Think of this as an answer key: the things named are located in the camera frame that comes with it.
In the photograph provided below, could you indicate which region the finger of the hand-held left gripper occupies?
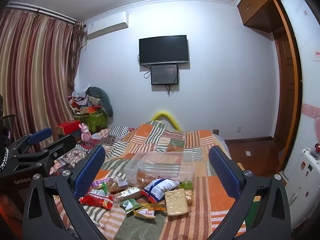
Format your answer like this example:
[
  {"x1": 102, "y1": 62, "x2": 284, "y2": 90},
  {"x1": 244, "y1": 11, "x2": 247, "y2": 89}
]
[
  {"x1": 5, "y1": 127, "x2": 52, "y2": 157},
  {"x1": 0, "y1": 134, "x2": 77, "y2": 174}
]

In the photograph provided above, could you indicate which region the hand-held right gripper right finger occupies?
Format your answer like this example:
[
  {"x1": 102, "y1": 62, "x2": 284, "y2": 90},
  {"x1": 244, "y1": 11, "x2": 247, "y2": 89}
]
[{"x1": 197, "y1": 145, "x2": 292, "y2": 240}]

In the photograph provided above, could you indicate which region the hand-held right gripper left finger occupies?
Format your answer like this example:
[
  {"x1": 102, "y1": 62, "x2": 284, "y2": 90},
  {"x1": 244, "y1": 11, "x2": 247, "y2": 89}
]
[{"x1": 22, "y1": 145, "x2": 118, "y2": 240}]

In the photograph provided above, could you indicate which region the clear plastic container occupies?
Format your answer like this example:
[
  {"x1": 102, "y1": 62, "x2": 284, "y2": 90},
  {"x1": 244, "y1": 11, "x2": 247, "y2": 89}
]
[{"x1": 124, "y1": 151, "x2": 195, "y2": 188}]

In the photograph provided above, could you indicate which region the blue white snack bag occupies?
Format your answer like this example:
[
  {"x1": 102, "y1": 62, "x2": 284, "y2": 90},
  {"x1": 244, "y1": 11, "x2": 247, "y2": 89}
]
[{"x1": 141, "y1": 177, "x2": 181, "y2": 203}]

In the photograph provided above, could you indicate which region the purple snack packet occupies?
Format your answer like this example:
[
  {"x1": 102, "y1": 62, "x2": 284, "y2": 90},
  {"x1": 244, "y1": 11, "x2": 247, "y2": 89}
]
[{"x1": 91, "y1": 177, "x2": 113, "y2": 191}]

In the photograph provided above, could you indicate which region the red flat box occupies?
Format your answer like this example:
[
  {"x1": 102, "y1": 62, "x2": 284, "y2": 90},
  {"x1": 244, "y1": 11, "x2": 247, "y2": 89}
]
[{"x1": 56, "y1": 120, "x2": 82, "y2": 136}]

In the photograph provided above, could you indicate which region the pink plush toy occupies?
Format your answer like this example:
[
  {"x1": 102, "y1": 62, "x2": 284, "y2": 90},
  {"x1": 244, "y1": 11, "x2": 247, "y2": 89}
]
[{"x1": 80, "y1": 124, "x2": 92, "y2": 142}]

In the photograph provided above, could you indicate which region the red snack packet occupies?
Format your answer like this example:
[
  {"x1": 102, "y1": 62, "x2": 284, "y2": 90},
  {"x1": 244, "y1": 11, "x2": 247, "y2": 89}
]
[{"x1": 79, "y1": 189, "x2": 115, "y2": 211}]

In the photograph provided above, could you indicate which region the checkered patterned quilt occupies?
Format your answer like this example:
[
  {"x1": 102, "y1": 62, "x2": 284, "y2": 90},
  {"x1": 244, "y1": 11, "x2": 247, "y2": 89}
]
[{"x1": 50, "y1": 126, "x2": 137, "y2": 178}]

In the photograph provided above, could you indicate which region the orange open box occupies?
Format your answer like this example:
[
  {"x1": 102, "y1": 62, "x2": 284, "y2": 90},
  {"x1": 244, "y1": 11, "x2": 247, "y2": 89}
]
[{"x1": 79, "y1": 106, "x2": 103, "y2": 115}]

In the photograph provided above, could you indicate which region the tan biscuit packet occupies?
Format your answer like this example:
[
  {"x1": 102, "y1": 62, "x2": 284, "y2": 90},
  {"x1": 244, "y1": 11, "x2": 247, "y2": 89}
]
[{"x1": 115, "y1": 187, "x2": 143, "y2": 203}]

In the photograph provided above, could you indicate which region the small green snack packet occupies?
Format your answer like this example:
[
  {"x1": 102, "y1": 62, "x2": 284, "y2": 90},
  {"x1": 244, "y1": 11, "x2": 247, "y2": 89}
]
[{"x1": 121, "y1": 199, "x2": 140, "y2": 214}]

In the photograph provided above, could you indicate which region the clear cracker packet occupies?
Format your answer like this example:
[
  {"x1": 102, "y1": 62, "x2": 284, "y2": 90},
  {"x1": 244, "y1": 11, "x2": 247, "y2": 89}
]
[{"x1": 164, "y1": 189, "x2": 190, "y2": 216}]

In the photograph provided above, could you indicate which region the striped red beige curtain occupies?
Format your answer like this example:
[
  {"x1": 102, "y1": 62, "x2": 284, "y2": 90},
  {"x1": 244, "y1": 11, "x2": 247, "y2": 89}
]
[{"x1": 0, "y1": 2, "x2": 84, "y2": 153}]

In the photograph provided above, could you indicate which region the orange green patchwork blanket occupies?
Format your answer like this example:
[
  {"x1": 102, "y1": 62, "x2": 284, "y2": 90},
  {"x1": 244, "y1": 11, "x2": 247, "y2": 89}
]
[{"x1": 50, "y1": 121, "x2": 263, "y2": 240}]

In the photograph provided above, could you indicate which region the small yellow white packet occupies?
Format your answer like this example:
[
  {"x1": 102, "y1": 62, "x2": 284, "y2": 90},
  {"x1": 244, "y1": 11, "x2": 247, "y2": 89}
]
[{"x1": 133, "y1": 208, "x2": 156, "y2": 220}]

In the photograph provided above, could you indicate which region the yellow padded tube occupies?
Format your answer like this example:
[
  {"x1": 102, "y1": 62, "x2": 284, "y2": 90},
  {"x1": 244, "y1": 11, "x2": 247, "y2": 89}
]
[{"x1": 149, "y1": 110, "x2": 183, "y2": 132}]

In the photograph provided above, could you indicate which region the white appliance with stickers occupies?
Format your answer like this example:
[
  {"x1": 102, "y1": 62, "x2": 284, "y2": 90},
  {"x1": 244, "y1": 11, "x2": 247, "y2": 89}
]
[{"x1": 282, "y1": 147, "x2": 320, "y2": 230}]

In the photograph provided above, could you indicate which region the wooden overhead cabinet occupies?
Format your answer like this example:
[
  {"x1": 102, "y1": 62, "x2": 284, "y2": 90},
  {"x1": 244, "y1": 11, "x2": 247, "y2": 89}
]
[{"x1": 236, "y1": 0, "x2": 292, "y2": 33}]

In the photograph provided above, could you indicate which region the wooden door frame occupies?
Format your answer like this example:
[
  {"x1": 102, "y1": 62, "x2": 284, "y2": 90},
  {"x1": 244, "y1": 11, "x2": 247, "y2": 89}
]
[{"x1": 272, "y1": 0, "x2": 303, "y2": 177}]

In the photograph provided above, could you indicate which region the black television cable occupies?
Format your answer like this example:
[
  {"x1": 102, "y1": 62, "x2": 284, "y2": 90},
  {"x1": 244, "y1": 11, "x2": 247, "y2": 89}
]
[{"x1": 137, "y1": 54, "x2": 152, "y2": 79}]

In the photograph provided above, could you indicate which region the small black wall monitor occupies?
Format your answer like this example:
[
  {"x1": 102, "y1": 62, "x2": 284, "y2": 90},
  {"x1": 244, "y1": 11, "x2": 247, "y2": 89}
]
[{"x1": 150, "y1": 64, "x2": 179, "y2": 85}]

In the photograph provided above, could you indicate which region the white curtain rail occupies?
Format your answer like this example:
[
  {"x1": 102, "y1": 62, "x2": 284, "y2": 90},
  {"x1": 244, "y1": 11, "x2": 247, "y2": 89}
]
[{"x1": 6, "y1": 1, "x2": 78, "y2": 26}]

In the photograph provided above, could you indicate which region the white wall air conditioner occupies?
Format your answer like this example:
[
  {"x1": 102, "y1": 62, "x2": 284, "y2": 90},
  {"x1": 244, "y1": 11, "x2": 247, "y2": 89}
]
[{"x1": 86, "y1": 12, "x2": 129, "y2": 40}]

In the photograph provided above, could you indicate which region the black wall television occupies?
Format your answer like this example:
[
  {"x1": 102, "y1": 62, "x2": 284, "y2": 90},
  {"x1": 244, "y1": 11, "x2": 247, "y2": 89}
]
[{"x1": 139, "y1": 35, "x2": 190, "y2": 66}]

